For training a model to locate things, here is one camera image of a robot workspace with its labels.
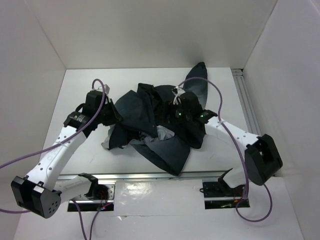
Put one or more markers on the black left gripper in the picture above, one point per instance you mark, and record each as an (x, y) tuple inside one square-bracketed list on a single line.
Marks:
[(115, 118)]

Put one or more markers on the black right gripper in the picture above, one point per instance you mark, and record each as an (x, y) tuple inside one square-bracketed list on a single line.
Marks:
[(178, 105)]

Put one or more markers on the dark navy jacket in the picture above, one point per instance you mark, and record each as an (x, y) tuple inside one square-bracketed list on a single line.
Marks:
[(153, 131)]

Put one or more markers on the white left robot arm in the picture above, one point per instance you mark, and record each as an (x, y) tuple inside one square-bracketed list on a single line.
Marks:
[(39, 190)]

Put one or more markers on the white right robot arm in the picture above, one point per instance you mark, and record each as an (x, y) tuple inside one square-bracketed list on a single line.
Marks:
[(259, 155)]

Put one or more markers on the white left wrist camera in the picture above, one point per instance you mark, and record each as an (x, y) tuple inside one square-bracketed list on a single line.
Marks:
[(106, 88)]

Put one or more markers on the aluminium side rail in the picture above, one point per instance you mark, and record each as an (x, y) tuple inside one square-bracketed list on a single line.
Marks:
[(245, 100)]

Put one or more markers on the aluminium front rail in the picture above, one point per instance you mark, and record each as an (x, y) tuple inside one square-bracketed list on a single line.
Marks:
[(158, 176)]

